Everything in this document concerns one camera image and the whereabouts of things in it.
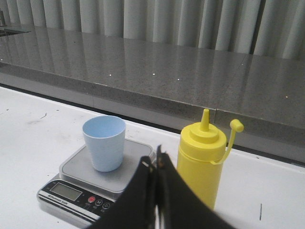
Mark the silver electronic kitchen scale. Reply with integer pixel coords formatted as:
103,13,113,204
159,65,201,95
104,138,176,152
37,139,156,229

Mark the yellow squeeze bottle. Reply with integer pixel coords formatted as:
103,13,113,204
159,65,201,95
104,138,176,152
177,108,244,209

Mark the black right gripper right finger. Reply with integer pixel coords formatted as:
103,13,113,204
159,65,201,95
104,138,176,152
156,145,234,229

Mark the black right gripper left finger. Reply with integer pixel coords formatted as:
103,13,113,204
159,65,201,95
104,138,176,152
88,156,157,229

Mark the light blue plastic cup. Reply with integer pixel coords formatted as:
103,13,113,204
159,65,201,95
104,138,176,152
82,115,126,172

